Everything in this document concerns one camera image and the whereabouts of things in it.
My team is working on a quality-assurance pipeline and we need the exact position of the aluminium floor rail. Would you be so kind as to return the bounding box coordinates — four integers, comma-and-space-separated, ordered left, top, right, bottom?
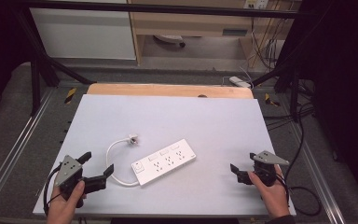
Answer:
0, 88, 59, 213
287, 120, 348, 224

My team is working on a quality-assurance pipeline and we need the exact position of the white table mat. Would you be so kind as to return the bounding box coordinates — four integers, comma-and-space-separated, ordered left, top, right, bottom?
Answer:
32, 94, 296, 217

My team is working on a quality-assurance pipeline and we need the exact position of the wooden table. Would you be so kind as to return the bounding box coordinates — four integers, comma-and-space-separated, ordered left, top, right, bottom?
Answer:
86, 82, 255, 100

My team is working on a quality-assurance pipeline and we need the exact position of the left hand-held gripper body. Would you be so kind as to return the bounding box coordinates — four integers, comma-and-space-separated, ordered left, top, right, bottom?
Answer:
53, 154, 107, 209

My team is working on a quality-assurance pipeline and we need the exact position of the white power strip cable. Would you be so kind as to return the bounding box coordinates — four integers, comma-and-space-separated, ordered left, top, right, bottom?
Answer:
105, 137, 141, 188

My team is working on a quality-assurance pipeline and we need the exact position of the black curtain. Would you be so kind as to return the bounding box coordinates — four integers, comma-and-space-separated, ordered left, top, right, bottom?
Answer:
0, 0, 36, 125
278, 0, 358, 213

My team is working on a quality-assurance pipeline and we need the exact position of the black metal frame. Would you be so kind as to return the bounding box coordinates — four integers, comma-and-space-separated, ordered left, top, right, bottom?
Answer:
11, 0, 320, 120

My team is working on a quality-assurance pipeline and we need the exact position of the small white power strip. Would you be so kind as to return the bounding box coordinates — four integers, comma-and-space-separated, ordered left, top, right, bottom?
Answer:
228, 76, 253, 90

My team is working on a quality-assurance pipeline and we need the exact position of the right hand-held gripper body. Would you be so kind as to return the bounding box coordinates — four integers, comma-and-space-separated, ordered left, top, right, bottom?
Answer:
236, 150, 291, 188

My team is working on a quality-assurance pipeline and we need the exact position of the hanging cable bundle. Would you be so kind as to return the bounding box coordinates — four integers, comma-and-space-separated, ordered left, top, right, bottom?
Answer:
249, 13, 286, 71

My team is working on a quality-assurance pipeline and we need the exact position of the white power plug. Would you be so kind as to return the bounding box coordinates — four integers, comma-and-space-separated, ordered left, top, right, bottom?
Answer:
127, 133, 140, 146

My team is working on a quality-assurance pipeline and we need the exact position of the person's left hand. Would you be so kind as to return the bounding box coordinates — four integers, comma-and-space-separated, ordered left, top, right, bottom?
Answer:
46, 180, 88, 217

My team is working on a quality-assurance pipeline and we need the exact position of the wooden desk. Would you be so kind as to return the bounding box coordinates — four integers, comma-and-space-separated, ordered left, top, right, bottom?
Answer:
127, 0, 302, 68

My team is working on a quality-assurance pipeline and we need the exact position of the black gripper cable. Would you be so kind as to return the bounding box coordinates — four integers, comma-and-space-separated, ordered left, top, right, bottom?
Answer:
274, 102, 323, 217
42, 163, 63, 217

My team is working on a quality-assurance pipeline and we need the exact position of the black floor cable bundle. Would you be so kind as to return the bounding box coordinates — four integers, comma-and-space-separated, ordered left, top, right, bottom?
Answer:
262, 78, 317, 132

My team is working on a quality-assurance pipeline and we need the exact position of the white wall outlet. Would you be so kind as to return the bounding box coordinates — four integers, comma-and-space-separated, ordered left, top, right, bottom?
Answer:
243, 0, 270, 10

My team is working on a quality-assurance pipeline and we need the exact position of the white cabinet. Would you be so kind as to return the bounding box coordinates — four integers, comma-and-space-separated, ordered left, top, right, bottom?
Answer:
29, 0, 137, 61

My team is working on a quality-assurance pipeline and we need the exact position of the yellow black tape strip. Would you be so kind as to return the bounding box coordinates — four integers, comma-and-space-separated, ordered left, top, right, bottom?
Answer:
263, 92, 282, 107
63, 87, 78, 105

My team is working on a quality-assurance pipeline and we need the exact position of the office chair base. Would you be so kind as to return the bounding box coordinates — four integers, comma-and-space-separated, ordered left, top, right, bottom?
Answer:
152, 34, 187, 49

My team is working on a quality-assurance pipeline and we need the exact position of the person's right hand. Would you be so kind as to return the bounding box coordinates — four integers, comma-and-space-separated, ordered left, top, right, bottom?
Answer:
247, 163, 291, 219

